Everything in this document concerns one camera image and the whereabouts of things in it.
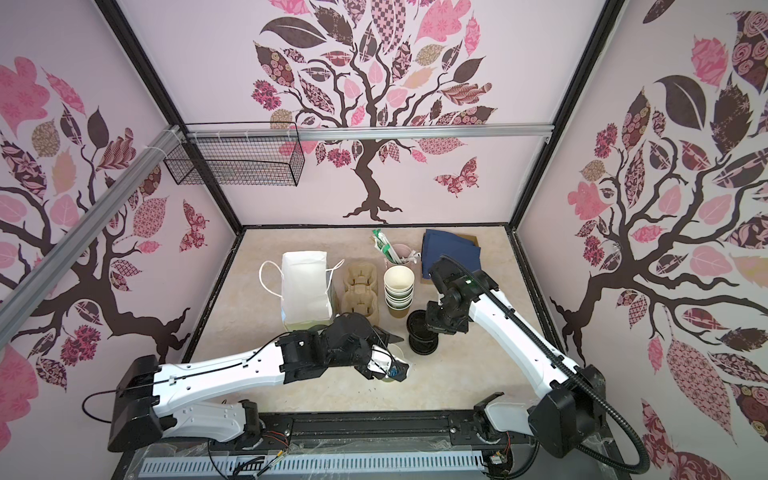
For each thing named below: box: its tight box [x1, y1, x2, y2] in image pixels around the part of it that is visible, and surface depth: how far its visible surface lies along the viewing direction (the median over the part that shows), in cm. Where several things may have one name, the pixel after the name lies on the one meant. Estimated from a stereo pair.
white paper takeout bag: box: [281, 251, 334, 331], surface depth 82 cm
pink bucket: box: [384, 243, 412, 264], surface depth 100 cm
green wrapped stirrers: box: [372, 228, 397, 264], surface depth 94 cm
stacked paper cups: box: [384, 265, 415, 319], surface depth 85 cm
